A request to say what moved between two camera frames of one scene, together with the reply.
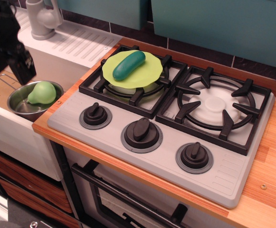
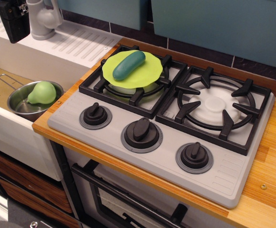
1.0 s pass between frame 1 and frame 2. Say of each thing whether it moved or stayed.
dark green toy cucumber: stayed
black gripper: moved
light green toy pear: stayed
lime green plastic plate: stayed
